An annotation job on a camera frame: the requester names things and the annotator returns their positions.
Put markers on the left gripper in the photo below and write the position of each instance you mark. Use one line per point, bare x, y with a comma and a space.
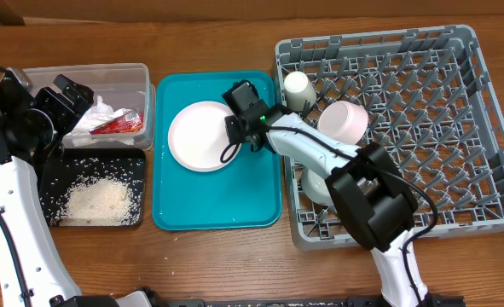
67, 112

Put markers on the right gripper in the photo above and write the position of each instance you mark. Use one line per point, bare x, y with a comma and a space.
236, 126

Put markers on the white napkin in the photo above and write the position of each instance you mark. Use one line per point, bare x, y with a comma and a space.
97, 115

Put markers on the pink plate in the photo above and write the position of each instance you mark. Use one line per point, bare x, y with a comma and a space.
197, 137

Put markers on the red snack wrapper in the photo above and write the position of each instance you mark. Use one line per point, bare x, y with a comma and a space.
131, 121

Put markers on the small white cup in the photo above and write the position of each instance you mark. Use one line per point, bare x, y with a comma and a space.
298, 91

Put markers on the white rice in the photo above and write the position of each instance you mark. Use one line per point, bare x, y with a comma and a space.
98, 200

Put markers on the grey bowl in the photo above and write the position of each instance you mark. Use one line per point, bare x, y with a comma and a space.
315, 188

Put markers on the small pink bowl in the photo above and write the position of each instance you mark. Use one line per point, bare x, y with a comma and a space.
344, 121

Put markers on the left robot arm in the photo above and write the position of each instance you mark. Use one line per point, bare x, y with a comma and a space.
31, 270

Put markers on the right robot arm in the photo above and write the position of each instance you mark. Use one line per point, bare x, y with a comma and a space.
375, 204

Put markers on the clear plastic bin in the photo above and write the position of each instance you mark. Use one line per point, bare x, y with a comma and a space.
121, 85

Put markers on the teal serving tray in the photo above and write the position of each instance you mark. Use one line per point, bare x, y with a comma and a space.
246, 193

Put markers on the black plastic tray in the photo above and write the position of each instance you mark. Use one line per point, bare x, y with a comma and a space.
136, 162

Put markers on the grey dish rack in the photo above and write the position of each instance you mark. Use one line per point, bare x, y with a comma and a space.
430, 103

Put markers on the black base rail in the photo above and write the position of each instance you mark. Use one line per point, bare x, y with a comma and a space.
354, 301

